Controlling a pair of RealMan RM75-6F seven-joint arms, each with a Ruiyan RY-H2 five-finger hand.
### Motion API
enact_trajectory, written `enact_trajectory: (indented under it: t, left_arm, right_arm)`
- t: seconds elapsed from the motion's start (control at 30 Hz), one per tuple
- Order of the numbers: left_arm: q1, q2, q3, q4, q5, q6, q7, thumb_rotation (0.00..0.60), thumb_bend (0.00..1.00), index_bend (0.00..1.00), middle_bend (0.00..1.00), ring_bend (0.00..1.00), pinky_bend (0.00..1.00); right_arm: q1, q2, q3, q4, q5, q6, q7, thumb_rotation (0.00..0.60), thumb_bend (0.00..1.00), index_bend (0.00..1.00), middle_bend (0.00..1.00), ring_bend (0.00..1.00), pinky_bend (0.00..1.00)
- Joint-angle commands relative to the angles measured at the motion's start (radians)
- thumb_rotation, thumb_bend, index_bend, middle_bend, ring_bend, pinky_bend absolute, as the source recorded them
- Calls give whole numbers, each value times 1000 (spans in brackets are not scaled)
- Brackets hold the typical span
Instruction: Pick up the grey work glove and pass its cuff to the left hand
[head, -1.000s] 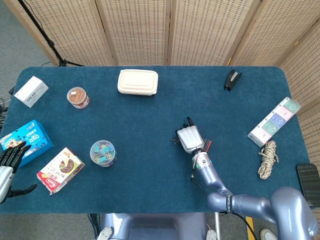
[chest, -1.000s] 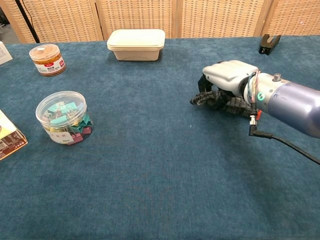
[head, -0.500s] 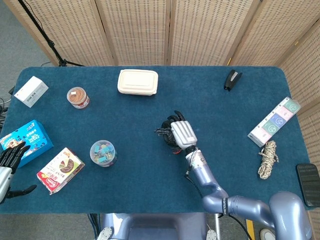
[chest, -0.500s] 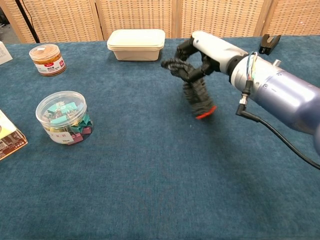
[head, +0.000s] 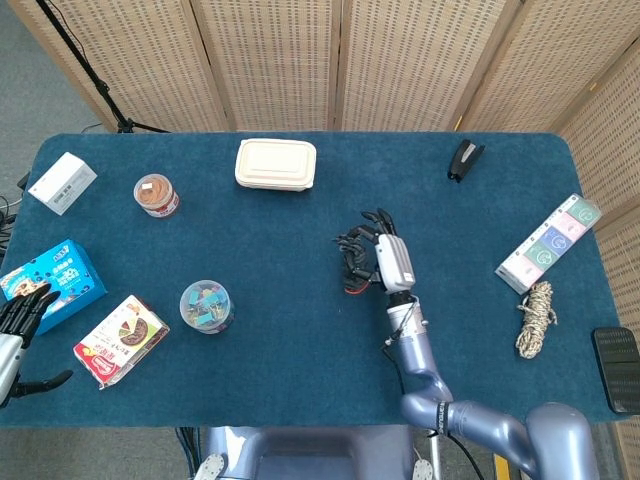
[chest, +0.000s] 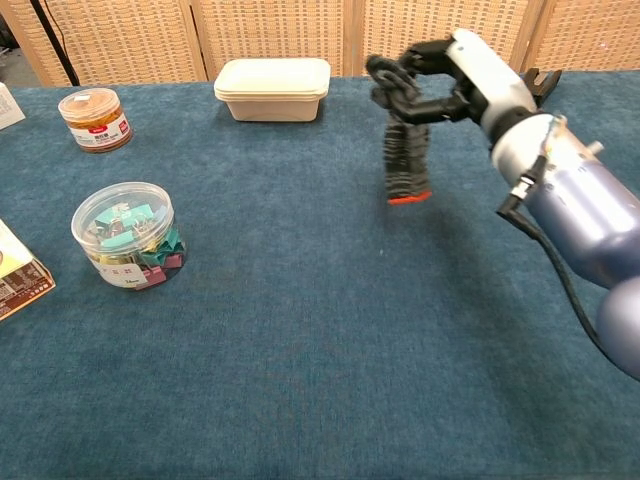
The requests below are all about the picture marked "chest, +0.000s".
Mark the blue table cloth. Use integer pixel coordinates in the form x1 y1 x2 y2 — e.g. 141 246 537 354
0 69 640 480

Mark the white cardboard box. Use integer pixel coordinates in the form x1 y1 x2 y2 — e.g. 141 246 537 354
0 82 27 132

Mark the beige lidded lunch box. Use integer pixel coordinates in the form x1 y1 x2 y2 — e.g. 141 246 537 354
213 57 332 123

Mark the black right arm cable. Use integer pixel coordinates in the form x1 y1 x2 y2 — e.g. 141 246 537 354
495 154 615 352

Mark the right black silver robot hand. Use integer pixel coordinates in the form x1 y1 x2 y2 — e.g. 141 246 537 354
393 28 544 147

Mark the black tripod stand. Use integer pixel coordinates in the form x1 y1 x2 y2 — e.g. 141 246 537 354
28 0 82 87

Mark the clear jar of binder clips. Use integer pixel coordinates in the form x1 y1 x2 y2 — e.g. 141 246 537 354
70 181 188 293

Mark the brown jar with red label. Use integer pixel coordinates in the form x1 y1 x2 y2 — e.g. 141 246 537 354
57 87 135 154

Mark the brown printed cardboard box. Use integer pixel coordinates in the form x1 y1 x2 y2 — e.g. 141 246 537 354
0 218 57 323

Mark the woven bamboo folding screen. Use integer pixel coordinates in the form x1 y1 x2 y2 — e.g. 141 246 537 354
0 0 640 87

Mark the grey knit glove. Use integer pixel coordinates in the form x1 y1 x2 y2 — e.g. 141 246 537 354
364 52 434 207

